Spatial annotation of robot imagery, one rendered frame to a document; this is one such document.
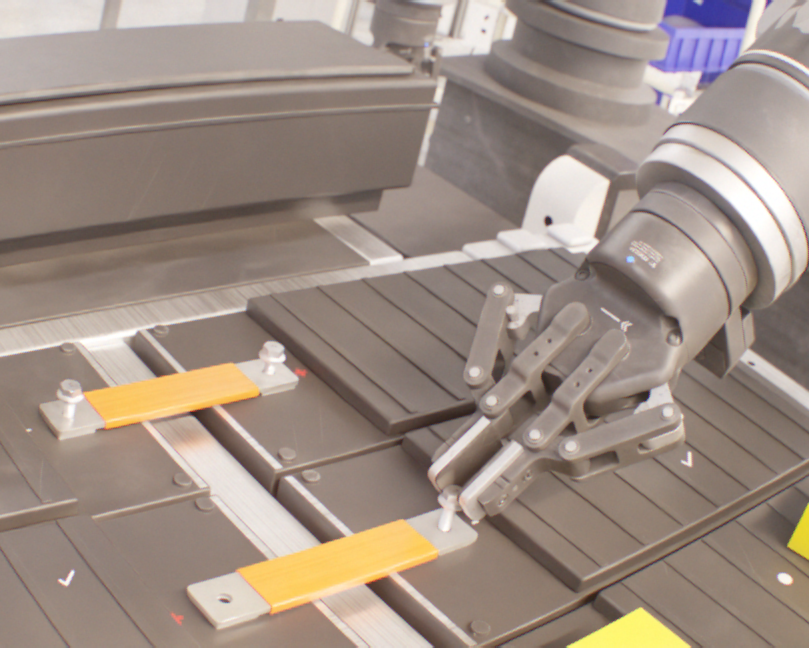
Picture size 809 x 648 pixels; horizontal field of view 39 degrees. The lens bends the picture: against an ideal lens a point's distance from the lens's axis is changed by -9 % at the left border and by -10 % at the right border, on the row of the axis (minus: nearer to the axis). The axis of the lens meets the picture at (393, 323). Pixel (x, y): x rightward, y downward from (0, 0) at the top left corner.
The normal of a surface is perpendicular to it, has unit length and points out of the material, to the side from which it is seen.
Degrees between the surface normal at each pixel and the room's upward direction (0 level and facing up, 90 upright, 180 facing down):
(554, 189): 68
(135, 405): 0
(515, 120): 90
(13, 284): 0
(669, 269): 47
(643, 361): 40
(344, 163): 90
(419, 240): 0
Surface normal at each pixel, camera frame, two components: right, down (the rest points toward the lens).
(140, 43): 0.22, -0.86
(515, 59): -0.11, -0.76
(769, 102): -0.21, -0.48
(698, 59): 0.66, 0.48
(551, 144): -0.65, 0.22
